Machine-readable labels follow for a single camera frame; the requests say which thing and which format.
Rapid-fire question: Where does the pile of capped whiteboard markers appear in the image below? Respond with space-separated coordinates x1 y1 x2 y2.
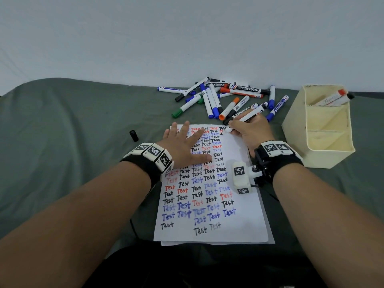
157 76 290 123

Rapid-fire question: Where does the person's black clothing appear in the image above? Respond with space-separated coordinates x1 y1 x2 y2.
80 239 328 288

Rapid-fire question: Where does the left wrist marker band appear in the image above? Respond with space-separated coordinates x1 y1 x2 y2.
120 143 175 189

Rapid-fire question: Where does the person's right hand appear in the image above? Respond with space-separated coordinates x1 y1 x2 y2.
229 112 275 155

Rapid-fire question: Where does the person's right forearm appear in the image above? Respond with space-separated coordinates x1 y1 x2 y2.
271 163 384 288

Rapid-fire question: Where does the black-capped white marker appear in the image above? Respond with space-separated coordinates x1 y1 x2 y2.
328 93 355 106

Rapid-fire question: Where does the right wrist marker band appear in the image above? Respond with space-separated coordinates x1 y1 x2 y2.
254 141 304 185

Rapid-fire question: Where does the cream plastic pen holder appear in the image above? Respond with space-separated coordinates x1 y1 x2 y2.
281 84 356 169

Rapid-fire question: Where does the black camera cable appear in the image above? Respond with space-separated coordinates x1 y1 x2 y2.
250 183 280 203

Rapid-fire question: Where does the person's left forearm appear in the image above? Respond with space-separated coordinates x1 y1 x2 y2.
0 160 152 288

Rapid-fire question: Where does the white paper with writing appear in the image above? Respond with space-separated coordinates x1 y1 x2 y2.
154 124 269 243

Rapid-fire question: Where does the person's left hand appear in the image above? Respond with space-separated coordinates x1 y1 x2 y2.
157 121 214 171

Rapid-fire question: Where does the grey-green table cloth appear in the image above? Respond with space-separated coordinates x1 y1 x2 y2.
0 77 384 288

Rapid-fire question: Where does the wrist marker band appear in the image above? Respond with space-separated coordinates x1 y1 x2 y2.
254 141 304 185
120 143 175 189

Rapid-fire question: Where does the thin black cable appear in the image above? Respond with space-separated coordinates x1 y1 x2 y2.
129 218 142 241

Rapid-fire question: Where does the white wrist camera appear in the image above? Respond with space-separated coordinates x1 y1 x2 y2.
232 161 263 195

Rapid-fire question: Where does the white whiteboard marker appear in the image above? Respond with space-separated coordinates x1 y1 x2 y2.
224 102 269 133

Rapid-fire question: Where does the orange-capped white marker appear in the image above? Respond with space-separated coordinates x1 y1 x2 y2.
314 89 347 106

